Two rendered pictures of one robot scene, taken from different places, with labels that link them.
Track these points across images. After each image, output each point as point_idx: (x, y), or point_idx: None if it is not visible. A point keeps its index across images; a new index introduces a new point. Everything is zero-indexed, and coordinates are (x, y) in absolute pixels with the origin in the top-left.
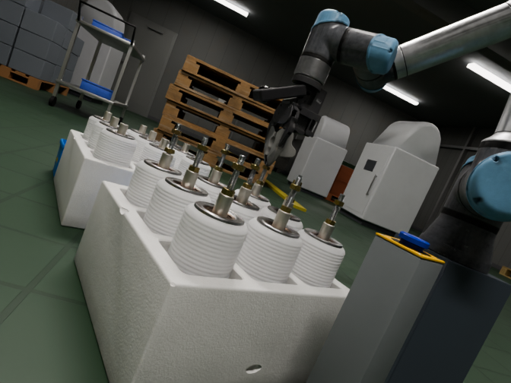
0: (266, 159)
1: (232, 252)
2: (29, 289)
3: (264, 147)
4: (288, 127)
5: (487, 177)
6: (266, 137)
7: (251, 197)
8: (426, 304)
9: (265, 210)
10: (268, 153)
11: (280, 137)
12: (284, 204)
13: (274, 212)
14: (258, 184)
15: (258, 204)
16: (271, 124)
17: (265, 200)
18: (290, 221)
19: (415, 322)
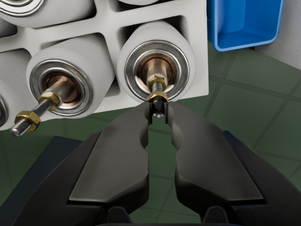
0: (164, 107)
1: None
2: None
3: (201, 115)
4: (19, 218)
5: None
6: (227, 139)
7: (127, 53)
8: (12, 191)
9: (55, 49)
10: (145, 107)
11: (88, 155)
12: (48, 88)
13: (40, 62)
14: (149, 77)
15: (117, 67)
16: (283, 209)
17: (126, 84)
18: (27, 82)
19: (26, 176)
